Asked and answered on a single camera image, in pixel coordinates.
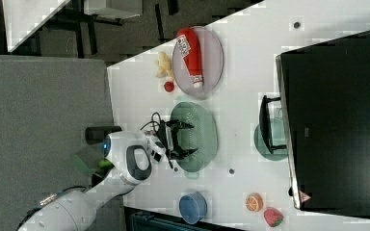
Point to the green plastic strainer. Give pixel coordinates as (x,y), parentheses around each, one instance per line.
(202,137)

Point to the yellow plush banana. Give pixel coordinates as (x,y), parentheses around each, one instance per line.
(164,65)

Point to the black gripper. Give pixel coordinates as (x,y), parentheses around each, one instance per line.
(167,134)

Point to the blue plastic cup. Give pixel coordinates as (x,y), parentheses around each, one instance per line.
(193,207)

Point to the orange slice toy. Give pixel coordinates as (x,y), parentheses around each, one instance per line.
(254,202)

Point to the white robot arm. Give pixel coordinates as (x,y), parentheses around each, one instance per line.
(131,155)

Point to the light green mug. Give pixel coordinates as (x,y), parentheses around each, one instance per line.
(273,147)

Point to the grey round plate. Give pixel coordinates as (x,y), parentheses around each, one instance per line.
(212,62)

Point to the black toaster oven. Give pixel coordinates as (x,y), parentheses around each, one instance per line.
(324,96)

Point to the red plush ketchup bottle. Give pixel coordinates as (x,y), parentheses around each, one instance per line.
(189,48)

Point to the large red strawberry toy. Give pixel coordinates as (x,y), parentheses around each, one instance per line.
(273,217)

